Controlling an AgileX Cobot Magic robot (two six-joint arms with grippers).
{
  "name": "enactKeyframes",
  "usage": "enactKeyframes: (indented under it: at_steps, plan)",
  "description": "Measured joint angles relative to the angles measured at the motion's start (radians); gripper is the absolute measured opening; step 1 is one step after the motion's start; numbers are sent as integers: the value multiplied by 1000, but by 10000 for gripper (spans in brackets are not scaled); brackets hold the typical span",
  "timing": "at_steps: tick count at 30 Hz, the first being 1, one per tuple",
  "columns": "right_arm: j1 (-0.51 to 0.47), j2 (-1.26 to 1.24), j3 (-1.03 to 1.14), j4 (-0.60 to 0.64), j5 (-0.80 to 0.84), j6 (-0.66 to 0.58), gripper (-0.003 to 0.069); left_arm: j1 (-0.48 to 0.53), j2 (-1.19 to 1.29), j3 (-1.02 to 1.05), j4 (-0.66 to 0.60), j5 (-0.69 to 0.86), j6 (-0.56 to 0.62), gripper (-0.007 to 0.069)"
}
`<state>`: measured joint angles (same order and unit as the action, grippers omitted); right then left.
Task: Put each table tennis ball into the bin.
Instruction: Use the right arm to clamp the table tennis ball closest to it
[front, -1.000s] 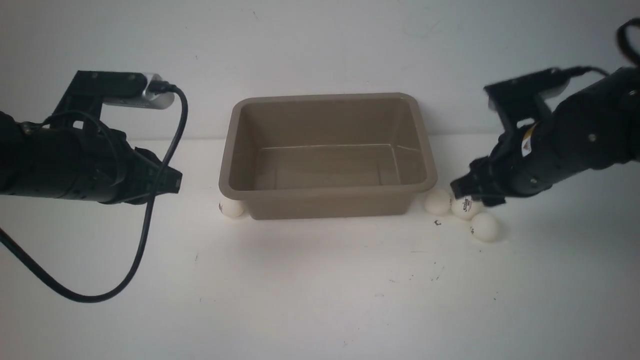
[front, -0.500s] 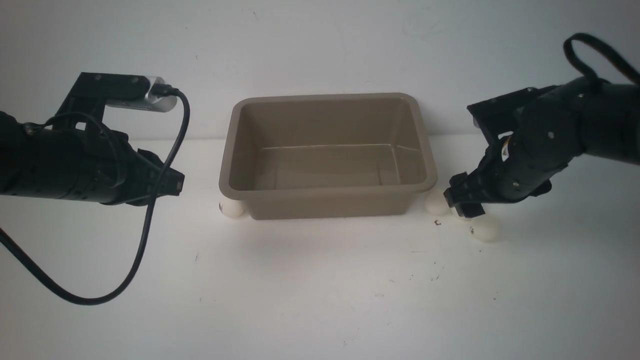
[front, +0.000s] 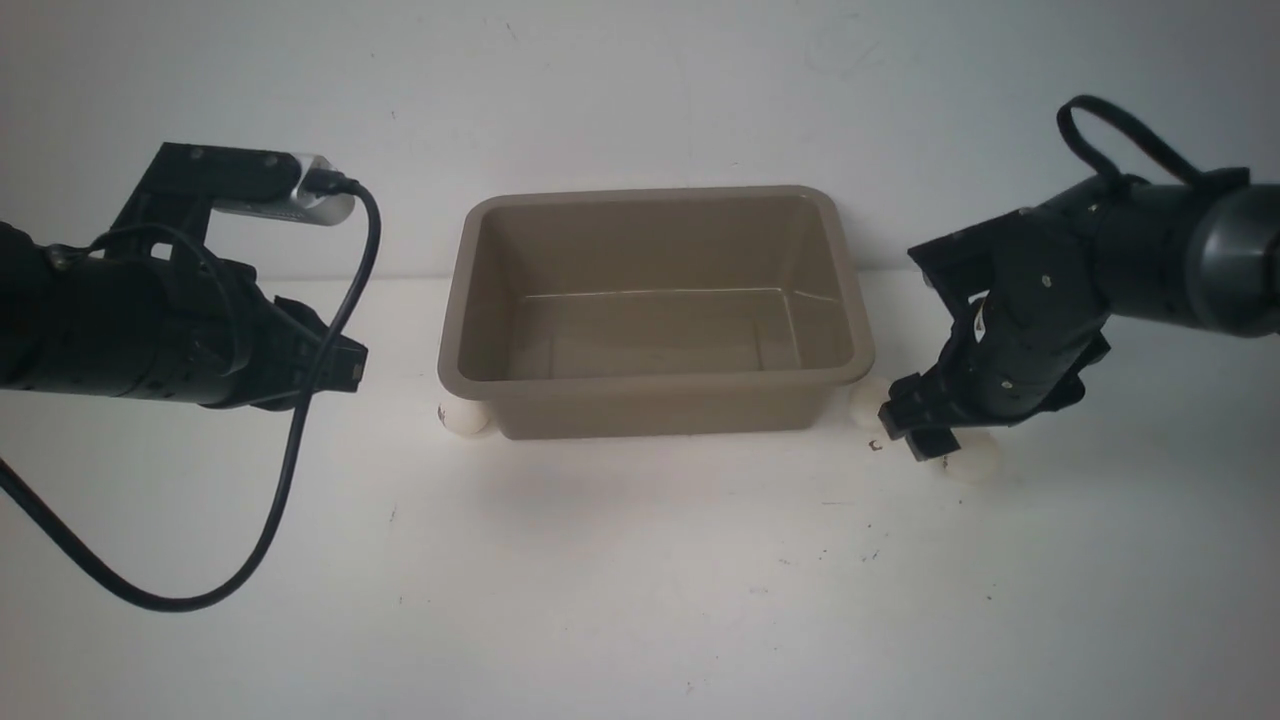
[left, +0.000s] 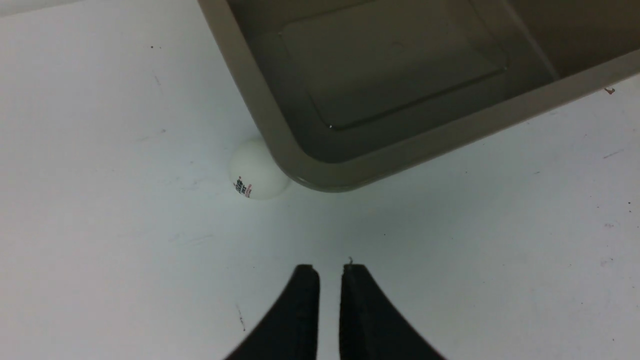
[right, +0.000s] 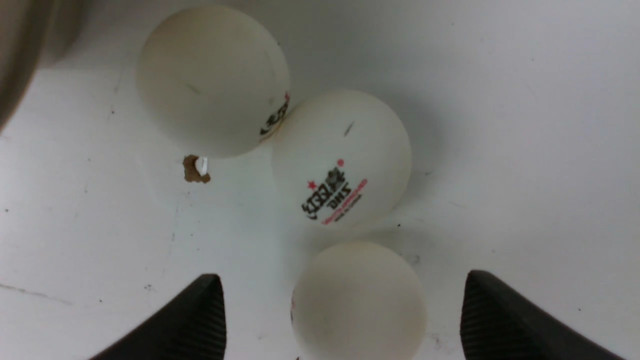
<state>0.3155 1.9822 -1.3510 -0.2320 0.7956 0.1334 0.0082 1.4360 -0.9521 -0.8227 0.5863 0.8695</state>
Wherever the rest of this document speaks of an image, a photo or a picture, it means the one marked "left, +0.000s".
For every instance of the beige plastic bin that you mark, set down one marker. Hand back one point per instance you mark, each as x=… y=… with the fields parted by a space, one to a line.
x=347 y=92

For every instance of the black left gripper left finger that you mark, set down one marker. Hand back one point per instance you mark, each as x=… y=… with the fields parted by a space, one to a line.
x=289 y=330

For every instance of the white ping-pong ball with logo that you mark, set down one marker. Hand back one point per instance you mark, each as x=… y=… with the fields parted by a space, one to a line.
x=254 y=172

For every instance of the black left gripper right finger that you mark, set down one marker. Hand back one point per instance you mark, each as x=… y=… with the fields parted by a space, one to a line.
x=370 y=327

